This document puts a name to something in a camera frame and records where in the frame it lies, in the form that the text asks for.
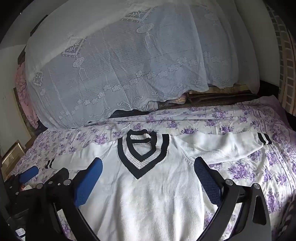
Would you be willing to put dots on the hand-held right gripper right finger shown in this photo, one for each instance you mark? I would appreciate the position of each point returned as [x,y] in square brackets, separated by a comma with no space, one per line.
[207,183]

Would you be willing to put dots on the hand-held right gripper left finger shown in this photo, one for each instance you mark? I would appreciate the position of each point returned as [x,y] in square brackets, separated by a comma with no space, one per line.
[89,183]

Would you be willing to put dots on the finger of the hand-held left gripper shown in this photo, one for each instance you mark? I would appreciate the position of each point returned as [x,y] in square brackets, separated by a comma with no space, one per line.
[57,175]
[29,173]

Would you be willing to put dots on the white sweater with navy trim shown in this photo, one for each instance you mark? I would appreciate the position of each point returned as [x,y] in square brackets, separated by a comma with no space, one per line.
[150,197]

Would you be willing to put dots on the golden wooden headboard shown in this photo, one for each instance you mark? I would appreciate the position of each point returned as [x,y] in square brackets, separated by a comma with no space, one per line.
[13,153]

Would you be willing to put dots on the dark green patterned cloth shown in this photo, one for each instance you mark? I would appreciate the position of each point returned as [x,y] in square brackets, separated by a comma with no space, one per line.
[25,120]

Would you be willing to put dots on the purple floral bedsheet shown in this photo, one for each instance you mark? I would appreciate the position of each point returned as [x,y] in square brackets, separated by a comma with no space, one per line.
[242,129]

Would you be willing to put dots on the dark blue cloth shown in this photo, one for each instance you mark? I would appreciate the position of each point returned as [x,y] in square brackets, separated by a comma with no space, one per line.
[129,113]

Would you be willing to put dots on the pink floral quilt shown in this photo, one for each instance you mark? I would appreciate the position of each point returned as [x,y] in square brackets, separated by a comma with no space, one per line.
[23,92]

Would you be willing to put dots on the brown folded blankets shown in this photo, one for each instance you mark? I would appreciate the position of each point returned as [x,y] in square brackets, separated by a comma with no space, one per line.
[219,96]

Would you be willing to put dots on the white lace cover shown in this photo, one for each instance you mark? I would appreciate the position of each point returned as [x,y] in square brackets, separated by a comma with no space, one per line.
[127,58]

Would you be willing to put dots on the brick patterned curtain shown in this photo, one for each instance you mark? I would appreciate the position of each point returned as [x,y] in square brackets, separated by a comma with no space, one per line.
[286,58]

